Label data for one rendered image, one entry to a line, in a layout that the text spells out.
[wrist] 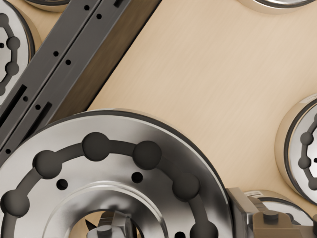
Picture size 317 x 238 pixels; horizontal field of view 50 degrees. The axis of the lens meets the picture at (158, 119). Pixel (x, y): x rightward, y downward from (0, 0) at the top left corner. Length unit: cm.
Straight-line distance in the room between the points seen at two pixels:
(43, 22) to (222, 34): 16
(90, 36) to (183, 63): 12
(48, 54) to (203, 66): 15
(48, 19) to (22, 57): 5
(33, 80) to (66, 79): 2
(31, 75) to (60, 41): 3
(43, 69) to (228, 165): 19
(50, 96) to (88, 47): 4
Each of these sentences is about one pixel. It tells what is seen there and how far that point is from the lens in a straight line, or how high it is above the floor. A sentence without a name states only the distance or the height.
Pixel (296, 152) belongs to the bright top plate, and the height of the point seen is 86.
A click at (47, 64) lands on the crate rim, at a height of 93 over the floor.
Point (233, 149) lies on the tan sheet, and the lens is 32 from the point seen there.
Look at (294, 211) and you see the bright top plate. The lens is 31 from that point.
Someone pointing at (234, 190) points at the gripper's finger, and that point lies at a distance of 16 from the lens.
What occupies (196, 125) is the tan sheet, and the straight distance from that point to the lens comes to 31.
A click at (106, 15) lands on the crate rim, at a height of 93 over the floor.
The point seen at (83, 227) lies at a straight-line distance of 17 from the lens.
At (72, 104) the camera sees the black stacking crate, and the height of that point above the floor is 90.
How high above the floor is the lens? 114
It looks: 86 degrees down
